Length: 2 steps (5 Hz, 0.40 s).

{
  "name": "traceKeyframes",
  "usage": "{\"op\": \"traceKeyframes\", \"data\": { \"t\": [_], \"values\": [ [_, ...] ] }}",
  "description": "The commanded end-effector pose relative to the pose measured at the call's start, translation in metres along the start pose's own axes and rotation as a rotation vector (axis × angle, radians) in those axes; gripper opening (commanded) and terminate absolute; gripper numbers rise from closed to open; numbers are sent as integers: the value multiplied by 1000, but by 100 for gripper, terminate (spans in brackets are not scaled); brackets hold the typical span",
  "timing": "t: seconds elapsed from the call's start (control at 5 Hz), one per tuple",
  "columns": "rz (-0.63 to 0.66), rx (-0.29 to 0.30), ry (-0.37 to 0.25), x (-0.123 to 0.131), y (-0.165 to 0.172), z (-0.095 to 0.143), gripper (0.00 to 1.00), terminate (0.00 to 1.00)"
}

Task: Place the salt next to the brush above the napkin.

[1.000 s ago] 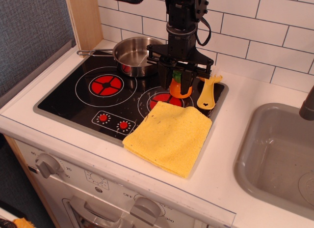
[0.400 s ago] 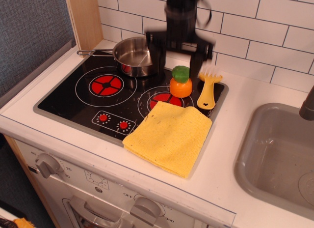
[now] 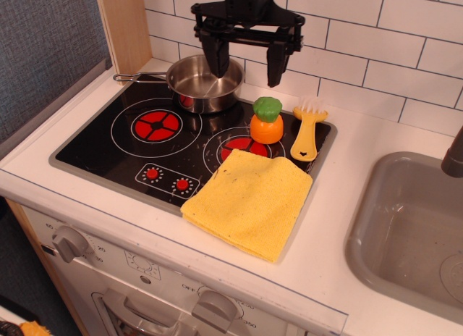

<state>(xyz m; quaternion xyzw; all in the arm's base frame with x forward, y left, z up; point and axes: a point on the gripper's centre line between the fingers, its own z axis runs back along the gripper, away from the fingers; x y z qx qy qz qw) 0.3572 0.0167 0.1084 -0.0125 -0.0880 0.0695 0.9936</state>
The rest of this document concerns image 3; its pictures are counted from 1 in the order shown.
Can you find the red left stove knob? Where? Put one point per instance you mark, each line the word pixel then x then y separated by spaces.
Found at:
pixel 152 174

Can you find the wooden side post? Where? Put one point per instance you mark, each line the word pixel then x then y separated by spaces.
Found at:
pixel 126 29

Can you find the oven door with handle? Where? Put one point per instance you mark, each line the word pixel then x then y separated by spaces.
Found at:
pixel 137 313

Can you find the red right stove knob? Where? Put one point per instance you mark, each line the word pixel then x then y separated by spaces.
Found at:
pixel 182 184

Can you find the red stove knob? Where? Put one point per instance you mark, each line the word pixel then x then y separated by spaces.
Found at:
pixel 182 184
pixel 152 174

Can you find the orange fuzzy object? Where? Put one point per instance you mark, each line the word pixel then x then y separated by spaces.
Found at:
pixel 23 329

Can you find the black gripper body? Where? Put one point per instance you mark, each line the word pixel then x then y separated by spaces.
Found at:
pixel 252 22

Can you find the grey oven knob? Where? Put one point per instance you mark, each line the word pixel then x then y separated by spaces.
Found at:
pixel 215 310

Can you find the orange carrot salt shaker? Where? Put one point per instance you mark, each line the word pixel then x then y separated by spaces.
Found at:
pixel 266 125

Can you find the grey faucet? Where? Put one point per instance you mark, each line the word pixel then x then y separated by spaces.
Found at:
pixel 452 163

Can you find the black toy stovetop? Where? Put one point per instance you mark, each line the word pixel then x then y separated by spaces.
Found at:
pixel 142 127

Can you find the steel saucepan with handle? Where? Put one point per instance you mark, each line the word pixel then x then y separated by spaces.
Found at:
pixel 195 88

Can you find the grey timer knob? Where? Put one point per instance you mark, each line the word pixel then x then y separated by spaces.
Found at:
pixel 69 243

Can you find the yellow scrub brush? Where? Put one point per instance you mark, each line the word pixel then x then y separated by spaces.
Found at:
pixel 310 111

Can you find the yellow folded cloth napkin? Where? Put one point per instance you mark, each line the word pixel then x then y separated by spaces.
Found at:
pixel 251 202

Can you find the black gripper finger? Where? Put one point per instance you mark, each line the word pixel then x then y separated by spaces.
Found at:
pixel 277 60
pixel 217 55

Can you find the grey sink basin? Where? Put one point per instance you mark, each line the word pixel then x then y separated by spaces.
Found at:
pixel 406 236

